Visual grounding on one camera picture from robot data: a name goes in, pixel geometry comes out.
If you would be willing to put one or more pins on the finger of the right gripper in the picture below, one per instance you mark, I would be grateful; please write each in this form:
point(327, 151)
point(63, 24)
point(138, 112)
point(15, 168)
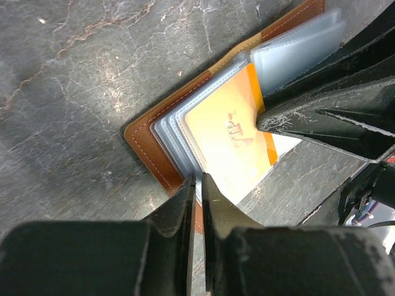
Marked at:
point(371, 46)

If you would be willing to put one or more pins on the gold VIP card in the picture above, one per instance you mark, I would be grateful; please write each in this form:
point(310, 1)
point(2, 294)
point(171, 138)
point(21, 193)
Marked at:
point(235, 153)

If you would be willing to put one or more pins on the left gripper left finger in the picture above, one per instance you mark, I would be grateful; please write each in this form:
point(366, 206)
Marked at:
point(152, 256)

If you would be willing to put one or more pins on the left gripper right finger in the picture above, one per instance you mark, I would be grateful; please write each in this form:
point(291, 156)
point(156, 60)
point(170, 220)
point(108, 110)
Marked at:
point(242, 257)

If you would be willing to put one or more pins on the brown leather card holder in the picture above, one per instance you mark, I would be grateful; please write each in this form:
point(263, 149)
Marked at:
point(138, 133)

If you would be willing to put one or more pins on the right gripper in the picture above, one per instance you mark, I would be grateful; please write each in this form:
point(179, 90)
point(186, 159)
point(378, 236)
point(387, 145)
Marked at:
point(357, 121)

